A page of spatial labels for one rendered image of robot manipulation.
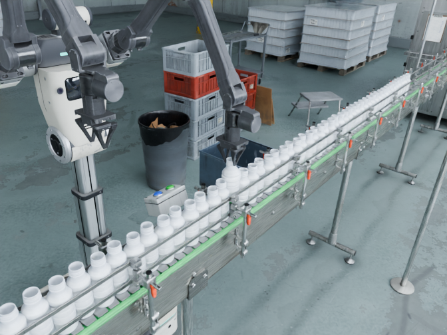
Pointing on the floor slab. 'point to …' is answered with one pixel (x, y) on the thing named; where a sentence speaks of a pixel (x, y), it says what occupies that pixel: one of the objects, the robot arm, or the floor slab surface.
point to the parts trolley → (240, 48)
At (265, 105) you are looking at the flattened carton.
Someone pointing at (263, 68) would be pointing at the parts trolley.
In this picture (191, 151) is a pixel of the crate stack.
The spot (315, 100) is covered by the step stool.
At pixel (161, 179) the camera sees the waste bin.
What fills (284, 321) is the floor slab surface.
